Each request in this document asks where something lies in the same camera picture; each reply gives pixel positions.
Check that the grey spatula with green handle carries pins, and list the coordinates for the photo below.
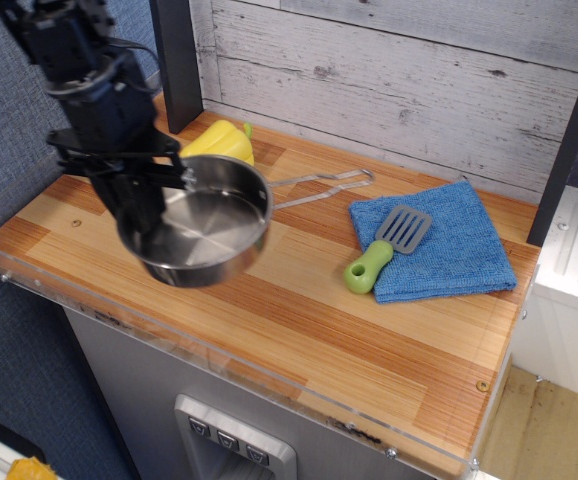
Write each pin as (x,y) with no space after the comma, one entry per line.
(401,232)

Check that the yellow object at corner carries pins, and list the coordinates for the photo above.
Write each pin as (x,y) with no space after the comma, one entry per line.
(30,469)

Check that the silver toy fridge cabinet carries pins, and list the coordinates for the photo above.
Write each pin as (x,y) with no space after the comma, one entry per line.
(141,384)

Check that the yellow plastic bell pepper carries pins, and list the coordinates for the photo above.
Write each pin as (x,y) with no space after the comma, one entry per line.
(223,138)

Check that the blue folded cloth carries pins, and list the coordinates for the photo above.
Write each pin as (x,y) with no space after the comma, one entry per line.
(461,253)

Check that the clear acrylic table guard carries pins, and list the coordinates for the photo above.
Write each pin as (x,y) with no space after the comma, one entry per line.
(414,381)

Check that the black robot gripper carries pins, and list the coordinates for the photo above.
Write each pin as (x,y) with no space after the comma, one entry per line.
(111,138)

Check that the silver dispenser button panel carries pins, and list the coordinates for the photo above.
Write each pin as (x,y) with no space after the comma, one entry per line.
(236,437)

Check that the dark right frame post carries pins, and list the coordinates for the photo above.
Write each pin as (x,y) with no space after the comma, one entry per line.
(556,183)

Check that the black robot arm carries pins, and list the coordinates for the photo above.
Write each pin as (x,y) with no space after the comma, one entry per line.
(61,36)

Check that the stainless steel pan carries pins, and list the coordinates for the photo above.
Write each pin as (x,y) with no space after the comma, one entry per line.
(215,225)

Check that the dark grey vertical post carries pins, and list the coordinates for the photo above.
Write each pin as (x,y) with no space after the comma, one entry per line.
(175,42)

